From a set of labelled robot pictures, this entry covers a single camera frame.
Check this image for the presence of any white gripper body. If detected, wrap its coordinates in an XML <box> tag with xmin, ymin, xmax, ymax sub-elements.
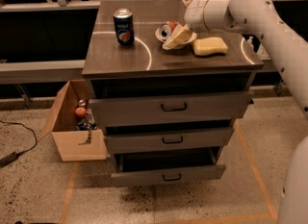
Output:
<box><xmin>184</xmin><ymin>0</ymin><xmax>232</xmax><ymax>33</ymax></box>

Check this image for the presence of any red coke can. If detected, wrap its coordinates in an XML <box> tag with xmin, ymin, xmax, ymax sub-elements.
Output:
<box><xmin>159</xmin><ymin>21</ymin><xmax>177</xmax><ymax>40</ymax></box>

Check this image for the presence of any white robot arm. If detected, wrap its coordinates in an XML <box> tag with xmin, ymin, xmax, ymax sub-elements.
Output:
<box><xmin>182</xmin><ymin>0</ymin><xmax>308</xmax><ymax>224</ymax></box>

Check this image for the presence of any white paper bowl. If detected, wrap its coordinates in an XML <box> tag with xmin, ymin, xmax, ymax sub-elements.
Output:
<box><xmin>155</xmin><ymin>28</ymin><xmax>196</xmax><ymax>49</ymax></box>

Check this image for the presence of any blue pepsi can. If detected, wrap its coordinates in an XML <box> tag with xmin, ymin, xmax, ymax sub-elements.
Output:
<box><xmin>114</xmin><ymin>8</ymin><xmax>135</xmax><ymax>47</ymax></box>

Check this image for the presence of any yellow sponge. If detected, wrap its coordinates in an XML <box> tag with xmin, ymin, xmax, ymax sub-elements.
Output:
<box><xmin>192</xmin><ymin>37</ymin><xmax>228</xmax><ymax>56</ymax></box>

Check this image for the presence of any small clear bottle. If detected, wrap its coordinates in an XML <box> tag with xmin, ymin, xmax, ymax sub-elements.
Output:
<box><xmin>247</xmin><ymin>36</ymin><xmax>254</xmax><ymax>49</ymax></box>

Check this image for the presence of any grey drawer cabinet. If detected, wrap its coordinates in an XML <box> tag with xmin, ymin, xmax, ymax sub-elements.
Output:
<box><xmin>81</xmin><ymin>0</ymin><xmax>265</xmax><ymax>187</ymax></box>

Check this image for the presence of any clear sanitizer bottle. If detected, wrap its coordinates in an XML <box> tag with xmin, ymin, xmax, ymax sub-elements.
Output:
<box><xmin>257</xmin><ymin>45</ymin><xmax>270</xmax><ymax>60</ymax></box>

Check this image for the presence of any top grey drawer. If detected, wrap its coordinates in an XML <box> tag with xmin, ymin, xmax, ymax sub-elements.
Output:
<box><xmin>90</xmin><ymin>91</ymin><xmax>252</xmax><ymax>127</ymax></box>

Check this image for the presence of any grey drawer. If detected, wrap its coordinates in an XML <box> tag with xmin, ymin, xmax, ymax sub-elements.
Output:
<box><xmin>90</xmin><ymin>91</ymin><xmax>252</xmax><ymax>127</ymax></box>
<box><xmin>105</xmin><ymin>127</ymin><xmax>233</xmax><ymax>154</ymax></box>
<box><xmin>112</xmin><ymin>147</ymin><xmax>226</xmax><ymax>187</ymax></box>

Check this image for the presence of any middle grey drawer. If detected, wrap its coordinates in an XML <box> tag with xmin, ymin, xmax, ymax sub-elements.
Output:
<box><xmin>105</xmin><ymin>127</ymin><xmax>233</xmax><ymax>154</ymax></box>

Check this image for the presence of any red apple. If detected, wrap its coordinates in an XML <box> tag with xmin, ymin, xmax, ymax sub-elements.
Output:
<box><xmin>74</xmin><ymin>107</ymin><xmax>87</xmax><ymax>118</ymax></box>

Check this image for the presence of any bottom grey drawer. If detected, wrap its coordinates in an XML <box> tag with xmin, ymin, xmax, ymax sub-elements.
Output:
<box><xmin>112</xmin><ymin>147</ymin><xmax>226</xmax><ymax>187</ymax></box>

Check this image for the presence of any cardboard box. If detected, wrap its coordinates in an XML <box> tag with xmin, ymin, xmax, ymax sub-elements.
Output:
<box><xmin>39</xmin><ymin>80</ymin><xmax>107</xmax><ymax>162</ymax></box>

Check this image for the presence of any black power cable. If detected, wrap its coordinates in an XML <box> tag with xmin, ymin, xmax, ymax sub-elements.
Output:
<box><xmin>0</xmin><ymin>119</ymin><xmax>39</xmax><ymax>168</ymax></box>

